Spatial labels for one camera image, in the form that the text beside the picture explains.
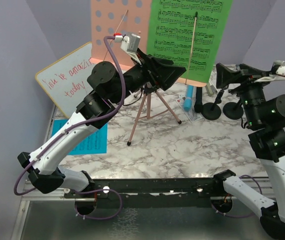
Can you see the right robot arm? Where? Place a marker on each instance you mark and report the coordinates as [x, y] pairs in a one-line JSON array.
[[266, 119]]

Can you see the pink music stand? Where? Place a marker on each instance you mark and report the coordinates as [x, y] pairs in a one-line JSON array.
[[122, 17]]

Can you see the black microphone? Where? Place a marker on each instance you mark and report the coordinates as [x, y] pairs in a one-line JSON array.
[[198, 105]]

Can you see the green sheet music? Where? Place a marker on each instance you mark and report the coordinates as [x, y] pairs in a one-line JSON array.
[[189, 33]]

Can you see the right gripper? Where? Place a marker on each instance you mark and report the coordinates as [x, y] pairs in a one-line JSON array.
[[246, 75]]

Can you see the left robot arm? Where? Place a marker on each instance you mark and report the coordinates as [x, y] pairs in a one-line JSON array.
[[110, 87]]

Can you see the blue toy microphone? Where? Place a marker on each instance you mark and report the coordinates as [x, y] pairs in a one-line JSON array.
[[188, 98]]

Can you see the grey eraser block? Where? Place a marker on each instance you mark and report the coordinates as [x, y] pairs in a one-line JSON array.
[[210, 89]]

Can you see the blue sheet music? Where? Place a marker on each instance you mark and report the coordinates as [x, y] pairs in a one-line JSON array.
[[94, 144]]

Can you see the black mic stand front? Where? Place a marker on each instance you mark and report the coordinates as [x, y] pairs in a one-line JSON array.
[[233, 110]]

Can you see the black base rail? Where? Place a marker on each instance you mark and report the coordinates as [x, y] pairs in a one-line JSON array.
[[149, 192]]

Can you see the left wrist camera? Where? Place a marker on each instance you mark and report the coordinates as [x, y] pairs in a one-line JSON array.
[[129, 44]]

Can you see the white remote packet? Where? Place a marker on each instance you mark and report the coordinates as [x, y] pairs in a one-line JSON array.
[[191, 115]]

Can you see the yellow framed whiteboard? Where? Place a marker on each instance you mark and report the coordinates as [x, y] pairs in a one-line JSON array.
[[65, 81]]

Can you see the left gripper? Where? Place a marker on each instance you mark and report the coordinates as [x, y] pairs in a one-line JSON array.
[[161, 72]]

